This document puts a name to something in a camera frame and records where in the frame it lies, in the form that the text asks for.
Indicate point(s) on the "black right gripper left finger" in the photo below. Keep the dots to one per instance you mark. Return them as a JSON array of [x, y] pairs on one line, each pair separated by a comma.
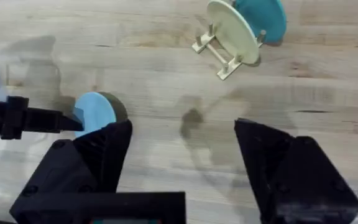
[[73, 168]]

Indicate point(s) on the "small wooden peg rack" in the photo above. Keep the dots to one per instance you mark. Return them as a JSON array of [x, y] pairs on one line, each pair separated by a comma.
[[221, 57]]

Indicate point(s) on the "cream plate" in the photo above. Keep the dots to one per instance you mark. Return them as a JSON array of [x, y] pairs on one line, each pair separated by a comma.
[[233, 31]]

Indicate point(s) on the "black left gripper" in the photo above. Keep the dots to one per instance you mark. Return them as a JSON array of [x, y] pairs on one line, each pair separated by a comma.
[[8, 118]]

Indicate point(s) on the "light blue plate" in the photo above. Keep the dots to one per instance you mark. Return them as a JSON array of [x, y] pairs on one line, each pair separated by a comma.
[[96, 112]]

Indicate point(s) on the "teal plate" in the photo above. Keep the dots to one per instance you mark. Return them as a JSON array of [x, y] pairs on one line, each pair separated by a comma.
[[264, 18]]

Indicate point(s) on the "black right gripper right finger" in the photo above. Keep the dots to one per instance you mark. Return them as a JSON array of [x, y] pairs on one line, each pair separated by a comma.
[[297, 180]]

